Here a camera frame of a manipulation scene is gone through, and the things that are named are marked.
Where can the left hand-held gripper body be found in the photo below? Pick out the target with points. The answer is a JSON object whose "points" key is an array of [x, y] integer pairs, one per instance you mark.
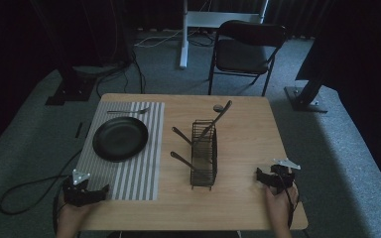
{"points": [[79, 195]]}

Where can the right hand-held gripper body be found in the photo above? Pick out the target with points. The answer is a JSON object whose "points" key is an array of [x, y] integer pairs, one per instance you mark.
{"points": [[282, 175]]}

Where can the person's left hand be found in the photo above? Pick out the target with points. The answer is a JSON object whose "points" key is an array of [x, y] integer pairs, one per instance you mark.
{"points": [[74, 214]]}

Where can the person's right hand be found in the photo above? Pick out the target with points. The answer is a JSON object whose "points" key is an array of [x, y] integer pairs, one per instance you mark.
{"points": [[279, 206]]}

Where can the grey striped placemat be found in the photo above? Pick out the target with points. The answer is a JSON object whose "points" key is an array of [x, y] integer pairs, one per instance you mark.
{"points": [[135, 178]]}

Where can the black round plate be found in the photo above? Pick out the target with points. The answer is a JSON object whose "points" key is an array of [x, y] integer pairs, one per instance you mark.
{"points": [[120, 139]]}

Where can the small dark round object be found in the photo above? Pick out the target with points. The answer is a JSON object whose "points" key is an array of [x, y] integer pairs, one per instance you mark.
{"points": [[218, 107]]}

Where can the silver fork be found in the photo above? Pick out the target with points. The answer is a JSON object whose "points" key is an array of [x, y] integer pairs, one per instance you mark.
{"points": [[129, 111]]}

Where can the black folding chair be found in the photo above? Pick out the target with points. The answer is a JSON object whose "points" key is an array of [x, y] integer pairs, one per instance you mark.
{"points": [[243, 56]]}

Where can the black stand with base plate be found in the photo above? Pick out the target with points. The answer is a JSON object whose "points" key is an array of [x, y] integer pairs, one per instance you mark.
{"points": [[306, 99], [71, 87]]}

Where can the white desk frame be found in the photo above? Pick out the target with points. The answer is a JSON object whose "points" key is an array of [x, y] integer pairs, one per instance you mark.
{"points": [[208, 19]]}

